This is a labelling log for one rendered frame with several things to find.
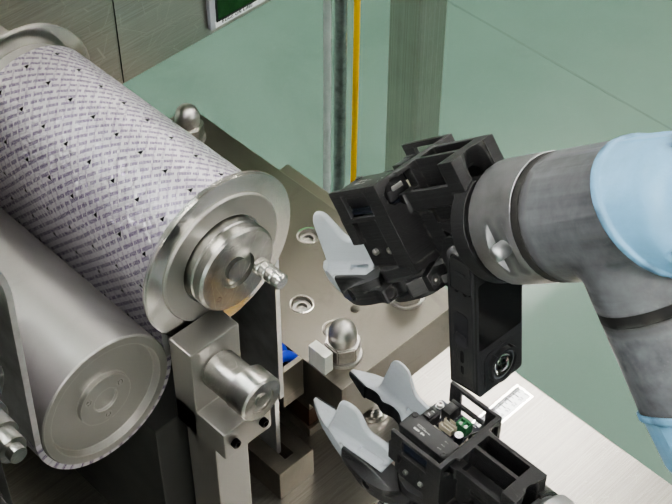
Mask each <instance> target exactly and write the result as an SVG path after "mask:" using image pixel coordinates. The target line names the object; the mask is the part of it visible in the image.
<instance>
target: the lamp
mask: <svg viewBox="0 0 672 504"><path fill-rule="evenodd" d="M251 1H253V0H217V6H218V19H221V18H223V17H224V16H226V15H228V14H230V13H232V12H233V11H235V10H237V9H239V8H241V7H242V6H244V5H246V4H248V3H250V2H251Z"/></svg>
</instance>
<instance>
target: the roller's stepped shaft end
mask: <svg viewBox="0 0 672 504"><path fill-rule="evenodd" d="M26 445H27V441H26V439H25V438H24V437H23V436H22V435H21V434H20V433H19V426H18V424H17V423H16V422H15V421H14V420H13V419H12V418H11V417H10V416H9V415H8V408H7V406H6V405H5V404H4V403H3V402H2V401H1V400H0V459H1V462H2V463H13V464H17V463H19V462H21V461H22V460H23V459H24V458H25V457H26V455H27V449H26Z"/></svg>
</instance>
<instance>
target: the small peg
mask: <svg viewBox="0 0 672 504"><path fill-rule="evenodd" d="M252 271H253V272H254V273H255V274H256V275H258V276H259V277H260V278H262V279H263V280H265V282H267V283H268V284H269V285H271V286H272V287H273V288H274V289H276V290H279V289H282V288H283V287H284V286H285V285H286V284H287V281H288V276H287V275H286V274H285V273H284V272H282V271H281V270H280V269H278V268H277V267H275V266H274V265H273V264H272V263H271V262H269V261H268V260H267V259H265V258H264V257H260V258H258V259H257V260H256V261H255V262H254V264H253V266H252Z"/></svg>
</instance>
